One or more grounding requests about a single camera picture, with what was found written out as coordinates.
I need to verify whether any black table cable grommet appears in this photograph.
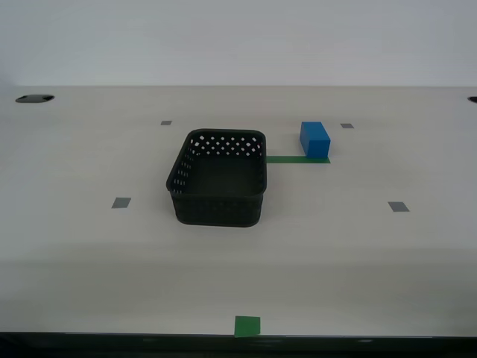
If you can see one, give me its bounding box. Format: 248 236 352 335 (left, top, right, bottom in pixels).
15 94 55 104

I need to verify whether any black plastic woven basket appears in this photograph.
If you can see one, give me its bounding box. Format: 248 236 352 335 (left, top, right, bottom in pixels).
165 128 268 227

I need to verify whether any green tape strip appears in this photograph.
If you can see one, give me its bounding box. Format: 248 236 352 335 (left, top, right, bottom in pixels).
265 155 332 165

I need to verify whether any blue rectangular block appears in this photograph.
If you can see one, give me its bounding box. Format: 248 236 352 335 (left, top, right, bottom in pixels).
299 121 332 159

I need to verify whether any green tape square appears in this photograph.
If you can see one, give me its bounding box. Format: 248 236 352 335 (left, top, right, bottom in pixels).
234 315 262 338

